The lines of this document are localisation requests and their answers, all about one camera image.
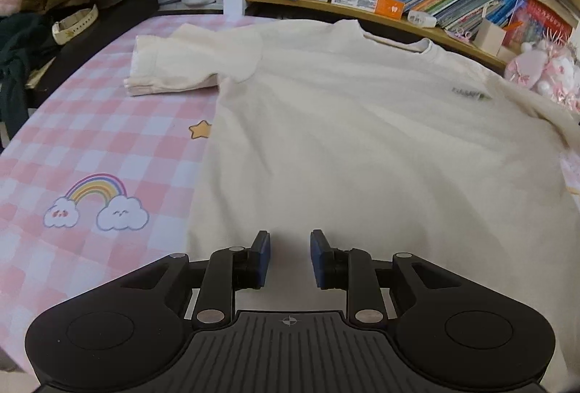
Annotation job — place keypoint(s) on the dark green cloth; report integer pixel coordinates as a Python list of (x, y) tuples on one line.
[(18, 48)]

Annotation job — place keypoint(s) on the cream printed t-shirt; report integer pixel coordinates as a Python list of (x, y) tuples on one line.
[(362, 125)]

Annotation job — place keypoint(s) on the pink plastic clip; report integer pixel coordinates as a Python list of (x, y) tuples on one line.
[(458, 33)]

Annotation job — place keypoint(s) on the pink plush toy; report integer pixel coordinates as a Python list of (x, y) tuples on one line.
[(525, 66)]

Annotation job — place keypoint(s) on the pink checkered printed blanket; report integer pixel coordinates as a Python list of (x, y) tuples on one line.
[(90, 125)]

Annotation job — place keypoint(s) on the small white cube box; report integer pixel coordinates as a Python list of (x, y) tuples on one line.
[(489, 37)]

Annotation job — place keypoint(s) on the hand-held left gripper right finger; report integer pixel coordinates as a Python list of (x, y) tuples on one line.
[(320, 259)]

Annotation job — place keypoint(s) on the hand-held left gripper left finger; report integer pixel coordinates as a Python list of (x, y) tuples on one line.
[(262, 259)]

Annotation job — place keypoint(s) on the small white bottle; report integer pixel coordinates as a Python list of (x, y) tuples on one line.
[(421, 18)]

